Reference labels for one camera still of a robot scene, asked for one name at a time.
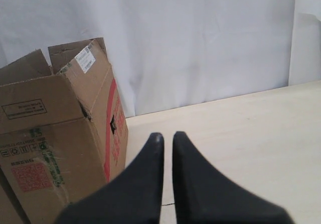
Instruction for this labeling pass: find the tall printed cardboard box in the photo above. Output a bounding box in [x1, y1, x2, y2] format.
[1, 38, 128, 223]

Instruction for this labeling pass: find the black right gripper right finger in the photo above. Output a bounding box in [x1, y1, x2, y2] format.
[172, 132, 291, 223]

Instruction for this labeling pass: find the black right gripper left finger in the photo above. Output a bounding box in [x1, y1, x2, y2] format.
[55, 133, 164, 223]

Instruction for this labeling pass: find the white backdrop curtain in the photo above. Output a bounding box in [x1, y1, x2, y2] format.
[1, 0, 320, 117]

